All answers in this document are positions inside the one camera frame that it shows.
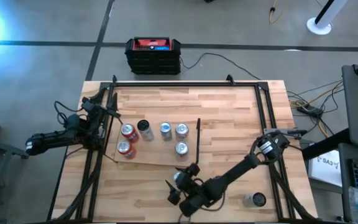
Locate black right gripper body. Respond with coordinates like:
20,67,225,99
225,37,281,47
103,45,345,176
178,174,203,195

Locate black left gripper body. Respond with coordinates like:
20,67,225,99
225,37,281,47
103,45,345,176
88,104,113,125

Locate blue silver Red Bull can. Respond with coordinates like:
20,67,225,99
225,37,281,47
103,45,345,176
172,171,185,184
159,121,173,141

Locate silver Diet Coke can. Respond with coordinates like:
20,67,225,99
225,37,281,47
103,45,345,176
175,123,190,141
175,141,190,161

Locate red Fanta can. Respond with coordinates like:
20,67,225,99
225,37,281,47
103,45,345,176
120,123,140,144
116,139,137,160

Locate white Celsius can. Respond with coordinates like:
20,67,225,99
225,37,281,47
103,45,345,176
136,119,155,142
242,192,267,208

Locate red and black power station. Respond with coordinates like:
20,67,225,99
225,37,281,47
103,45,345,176
124,36,182,75

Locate black power brick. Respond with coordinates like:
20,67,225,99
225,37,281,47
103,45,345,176
296,105,323,118

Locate white printed paper sheet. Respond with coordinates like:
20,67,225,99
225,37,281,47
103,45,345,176
308,149,343,187

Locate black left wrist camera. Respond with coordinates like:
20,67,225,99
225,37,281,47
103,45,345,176
81,97,99,113

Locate wooden shelf with black frame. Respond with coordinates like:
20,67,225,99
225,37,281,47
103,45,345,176
103,112,201,169

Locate black aluminium table frame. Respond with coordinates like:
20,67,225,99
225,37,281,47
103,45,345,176
47,73,319,223

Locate black power station cable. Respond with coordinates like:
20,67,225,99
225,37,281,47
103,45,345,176
180,52,261,82

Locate loose floor cables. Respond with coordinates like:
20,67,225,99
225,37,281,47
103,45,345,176
286,79,344,139

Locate yellow hanging extension cord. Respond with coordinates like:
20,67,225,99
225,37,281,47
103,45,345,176
268,0,289,25

